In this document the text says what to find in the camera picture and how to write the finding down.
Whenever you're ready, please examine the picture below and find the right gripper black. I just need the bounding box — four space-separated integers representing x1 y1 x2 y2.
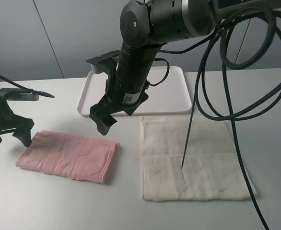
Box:
90 42 162 134

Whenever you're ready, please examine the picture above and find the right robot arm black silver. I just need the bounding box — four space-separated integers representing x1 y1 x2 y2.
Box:
88 0 281 135

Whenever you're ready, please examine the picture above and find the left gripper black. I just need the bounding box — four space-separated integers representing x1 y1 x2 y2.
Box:
0 98 34 147

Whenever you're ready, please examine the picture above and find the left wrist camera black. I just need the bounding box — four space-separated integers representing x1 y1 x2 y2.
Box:
0 88 39 101

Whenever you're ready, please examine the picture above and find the white rectangular plastic tray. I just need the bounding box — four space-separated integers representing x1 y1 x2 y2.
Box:
77 66 192 117

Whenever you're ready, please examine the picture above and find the white towel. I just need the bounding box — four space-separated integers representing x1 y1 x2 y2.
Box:
140 115 250 202

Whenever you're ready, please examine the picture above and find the pink towel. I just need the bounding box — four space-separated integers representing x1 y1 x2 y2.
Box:
16 131 119 184

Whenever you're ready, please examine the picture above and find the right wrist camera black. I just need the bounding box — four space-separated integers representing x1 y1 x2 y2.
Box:
86 50 120 78

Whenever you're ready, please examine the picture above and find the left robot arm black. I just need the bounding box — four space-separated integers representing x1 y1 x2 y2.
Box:
0 88 34 147

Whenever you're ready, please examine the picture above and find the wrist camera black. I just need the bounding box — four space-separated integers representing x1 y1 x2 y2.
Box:
86 50 120 78
0 88 39 101

